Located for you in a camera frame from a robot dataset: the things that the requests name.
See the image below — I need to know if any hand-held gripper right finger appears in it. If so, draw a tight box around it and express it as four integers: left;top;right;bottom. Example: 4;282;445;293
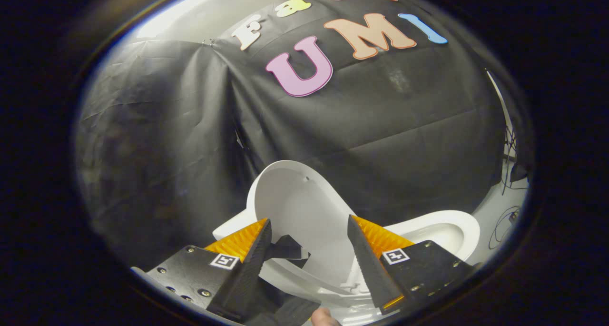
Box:
346;214;479;316

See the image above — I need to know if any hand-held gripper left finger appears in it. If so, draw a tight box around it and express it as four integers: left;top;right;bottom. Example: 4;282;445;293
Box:
131;217;273;324

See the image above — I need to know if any white toilet tank lid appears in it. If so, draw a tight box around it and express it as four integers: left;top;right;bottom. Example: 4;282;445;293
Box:
212;211;267;242

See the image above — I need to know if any white toilet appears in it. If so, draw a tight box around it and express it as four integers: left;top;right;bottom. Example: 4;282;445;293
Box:
212;210;481;326

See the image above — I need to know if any black backdrop cloth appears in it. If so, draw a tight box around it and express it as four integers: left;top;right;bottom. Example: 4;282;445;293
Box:
76;0;530;269

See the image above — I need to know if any black light stand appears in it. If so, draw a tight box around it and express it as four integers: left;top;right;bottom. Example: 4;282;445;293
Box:
501;126;530;196

